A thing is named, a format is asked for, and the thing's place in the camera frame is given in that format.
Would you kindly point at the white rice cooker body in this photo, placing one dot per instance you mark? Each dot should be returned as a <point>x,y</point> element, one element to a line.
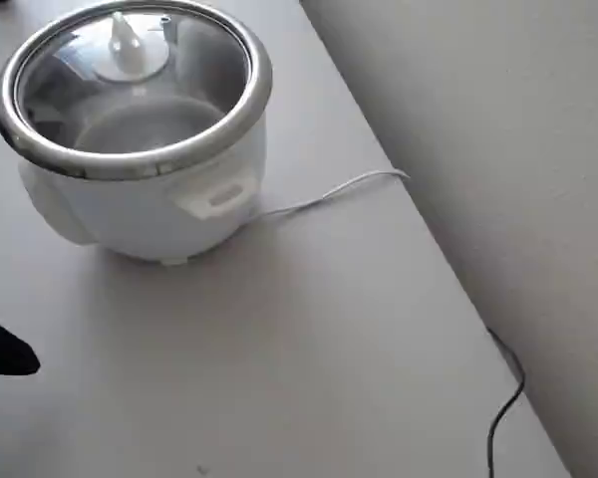
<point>129,219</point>

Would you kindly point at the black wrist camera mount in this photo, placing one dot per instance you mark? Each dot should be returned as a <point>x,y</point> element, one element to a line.
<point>0,348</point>

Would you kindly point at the glass lid with white knob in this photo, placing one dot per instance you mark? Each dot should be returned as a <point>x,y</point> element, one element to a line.
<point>125,47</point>

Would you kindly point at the steel inner cooking pot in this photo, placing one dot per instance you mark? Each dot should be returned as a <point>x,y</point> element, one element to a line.
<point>129,167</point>

